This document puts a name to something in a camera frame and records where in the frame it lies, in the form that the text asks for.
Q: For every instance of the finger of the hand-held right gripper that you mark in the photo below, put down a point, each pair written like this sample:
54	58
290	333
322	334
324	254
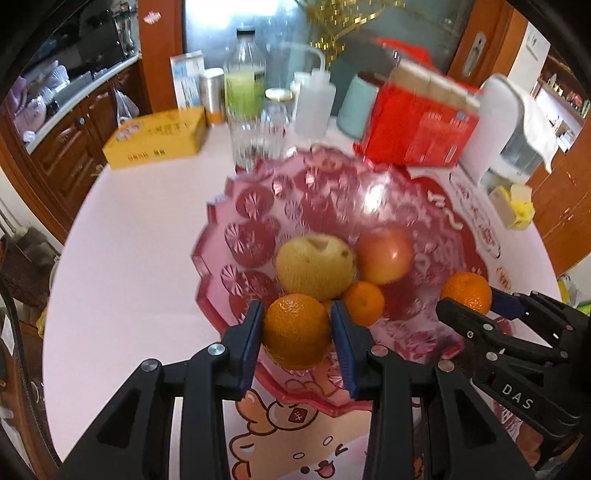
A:
508	303
466	323

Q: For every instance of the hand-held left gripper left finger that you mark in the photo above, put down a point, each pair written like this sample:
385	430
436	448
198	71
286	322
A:
251	341

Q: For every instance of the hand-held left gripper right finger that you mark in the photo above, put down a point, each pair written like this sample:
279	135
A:
344	350

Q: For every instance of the small tangerine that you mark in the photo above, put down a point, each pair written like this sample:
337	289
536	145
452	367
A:
364	302
466	290

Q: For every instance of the large orange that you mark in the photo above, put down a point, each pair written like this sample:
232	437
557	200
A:
295	330

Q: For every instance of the yellow pear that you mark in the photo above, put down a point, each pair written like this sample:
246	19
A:
316	265

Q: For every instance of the red apple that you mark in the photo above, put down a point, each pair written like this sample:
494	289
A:
385	254

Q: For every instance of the pink glass bowl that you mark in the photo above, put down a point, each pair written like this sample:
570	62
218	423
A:
258	230

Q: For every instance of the yellow tissue box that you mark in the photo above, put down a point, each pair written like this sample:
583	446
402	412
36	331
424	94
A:
515	205

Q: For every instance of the white dispenser appliance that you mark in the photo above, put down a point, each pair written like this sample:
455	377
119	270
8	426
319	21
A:
503	124

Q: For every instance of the clear drinking glass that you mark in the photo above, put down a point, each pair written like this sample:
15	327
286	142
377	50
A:
256	145

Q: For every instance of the red pack of paper cups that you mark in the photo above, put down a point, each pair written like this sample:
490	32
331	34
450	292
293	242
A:
415	124

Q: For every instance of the yellow tin box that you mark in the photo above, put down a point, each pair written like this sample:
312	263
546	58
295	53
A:
157	138

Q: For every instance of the small glass jar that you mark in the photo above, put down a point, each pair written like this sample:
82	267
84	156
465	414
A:
278	104

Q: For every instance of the teal canister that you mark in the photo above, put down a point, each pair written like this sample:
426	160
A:
358	108

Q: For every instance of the white squeeze bottle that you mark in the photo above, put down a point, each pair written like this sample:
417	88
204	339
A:
314	106

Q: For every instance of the metal can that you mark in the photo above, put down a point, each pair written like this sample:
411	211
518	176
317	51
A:
213	97

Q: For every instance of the glass bottle with green label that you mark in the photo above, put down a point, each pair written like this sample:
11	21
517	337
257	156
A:
244	87

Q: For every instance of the clear plastic bag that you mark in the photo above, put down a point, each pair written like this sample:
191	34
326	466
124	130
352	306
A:
124	108

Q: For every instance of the blue and white carton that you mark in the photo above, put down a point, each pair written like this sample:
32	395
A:
187	78

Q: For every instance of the gold door ornament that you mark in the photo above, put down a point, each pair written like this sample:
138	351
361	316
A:
341	18

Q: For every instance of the pink sticker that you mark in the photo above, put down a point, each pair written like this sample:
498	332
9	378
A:
151	17

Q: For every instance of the white wall switch panel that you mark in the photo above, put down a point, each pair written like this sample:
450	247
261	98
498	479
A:
533	46

